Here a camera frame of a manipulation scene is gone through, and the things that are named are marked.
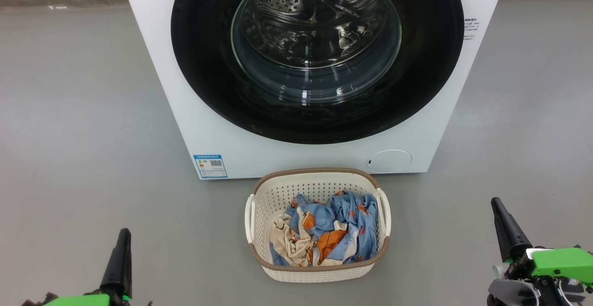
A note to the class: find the black-rimmed glass washer door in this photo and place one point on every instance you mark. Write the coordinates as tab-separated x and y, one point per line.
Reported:
204	79

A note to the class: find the white front-load washing machine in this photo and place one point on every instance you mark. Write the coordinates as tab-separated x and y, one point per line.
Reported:
153	65

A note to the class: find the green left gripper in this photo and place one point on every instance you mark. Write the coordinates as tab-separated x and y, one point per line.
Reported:
78	301

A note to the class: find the beige garment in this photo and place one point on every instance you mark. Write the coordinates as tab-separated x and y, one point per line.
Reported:
282	239

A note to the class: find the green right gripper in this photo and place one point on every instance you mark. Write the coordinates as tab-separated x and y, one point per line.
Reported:
560	262

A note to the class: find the stainless steel washing machine drum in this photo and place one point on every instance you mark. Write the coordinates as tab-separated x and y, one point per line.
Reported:
287	23

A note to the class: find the blue patterned garment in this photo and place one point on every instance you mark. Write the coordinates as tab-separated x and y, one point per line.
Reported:
356	232

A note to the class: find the cream perforated laundry basket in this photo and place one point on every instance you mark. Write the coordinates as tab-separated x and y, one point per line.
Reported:
319	271

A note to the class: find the round white filter cover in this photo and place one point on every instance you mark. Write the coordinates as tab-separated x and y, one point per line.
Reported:
391	161

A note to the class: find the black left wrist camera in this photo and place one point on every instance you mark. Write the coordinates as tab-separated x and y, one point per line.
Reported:
39	301

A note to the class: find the blue energy label sticker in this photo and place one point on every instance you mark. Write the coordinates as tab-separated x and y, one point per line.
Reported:
211	167

